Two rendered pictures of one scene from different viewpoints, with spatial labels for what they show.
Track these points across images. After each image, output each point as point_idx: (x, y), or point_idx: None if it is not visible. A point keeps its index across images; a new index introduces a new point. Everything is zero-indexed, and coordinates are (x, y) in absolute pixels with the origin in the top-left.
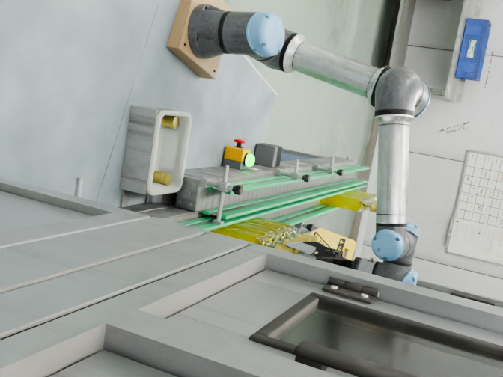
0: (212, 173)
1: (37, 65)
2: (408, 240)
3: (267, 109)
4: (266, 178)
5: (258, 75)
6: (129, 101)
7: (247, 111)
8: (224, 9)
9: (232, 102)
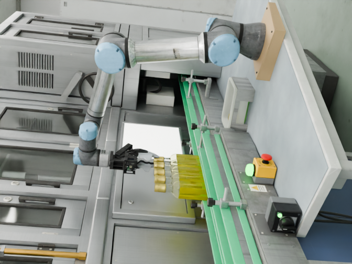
0: (238, 146)
1: None
2: (84, 122)
3: (312, 172)
4: (232, 184)
5: (307, 115)
6: (248, 75)
7: (293, 147)
8: (271, 28)
9: (283, 122)
